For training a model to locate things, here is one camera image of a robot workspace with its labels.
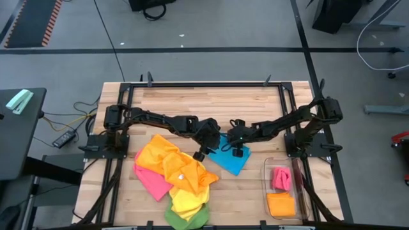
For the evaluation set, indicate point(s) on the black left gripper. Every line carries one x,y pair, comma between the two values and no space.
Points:
207,132

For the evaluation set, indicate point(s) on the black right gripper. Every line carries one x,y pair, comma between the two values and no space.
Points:
243,134

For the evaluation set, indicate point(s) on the orange microfiber towel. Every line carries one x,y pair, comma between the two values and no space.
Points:
281,206
153,153
188,175

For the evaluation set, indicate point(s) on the blue microfiber towel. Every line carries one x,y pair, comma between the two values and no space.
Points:
231,163

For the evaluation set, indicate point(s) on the pink microfiber towel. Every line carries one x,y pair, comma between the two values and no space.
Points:
281,179
151,185

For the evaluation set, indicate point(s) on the clear plastic bin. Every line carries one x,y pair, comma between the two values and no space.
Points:
298,191

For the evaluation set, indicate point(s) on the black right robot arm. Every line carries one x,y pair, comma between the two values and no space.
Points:
287,121

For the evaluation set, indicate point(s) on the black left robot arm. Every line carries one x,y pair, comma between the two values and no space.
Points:
153,117

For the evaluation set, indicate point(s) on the yellow microfiber towel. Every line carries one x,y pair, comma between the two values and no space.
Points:
188,204

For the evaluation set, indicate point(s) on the green microfiber towel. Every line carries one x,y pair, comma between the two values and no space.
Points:
198,220

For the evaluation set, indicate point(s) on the black desk foot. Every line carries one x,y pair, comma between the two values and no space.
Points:
54,171

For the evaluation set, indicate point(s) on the grey desk foot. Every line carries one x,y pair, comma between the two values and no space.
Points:
386,109

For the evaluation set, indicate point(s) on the black cabinet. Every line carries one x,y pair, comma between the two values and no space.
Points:
335,14

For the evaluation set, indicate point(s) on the black equipment base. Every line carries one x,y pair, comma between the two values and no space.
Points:
150,4

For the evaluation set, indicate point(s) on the red cart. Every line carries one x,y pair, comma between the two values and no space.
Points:
401,137

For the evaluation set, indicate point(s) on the black caster wheel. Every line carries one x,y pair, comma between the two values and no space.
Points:
391,75

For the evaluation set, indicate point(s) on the black side desk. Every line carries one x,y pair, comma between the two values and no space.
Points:
19,143

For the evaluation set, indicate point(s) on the mint green stapler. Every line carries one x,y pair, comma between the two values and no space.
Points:
19,101

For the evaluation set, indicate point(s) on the black orange-striped floor mat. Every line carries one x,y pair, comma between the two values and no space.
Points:
32,22

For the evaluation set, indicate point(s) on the grey desk frame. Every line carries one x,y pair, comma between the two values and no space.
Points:
377,25

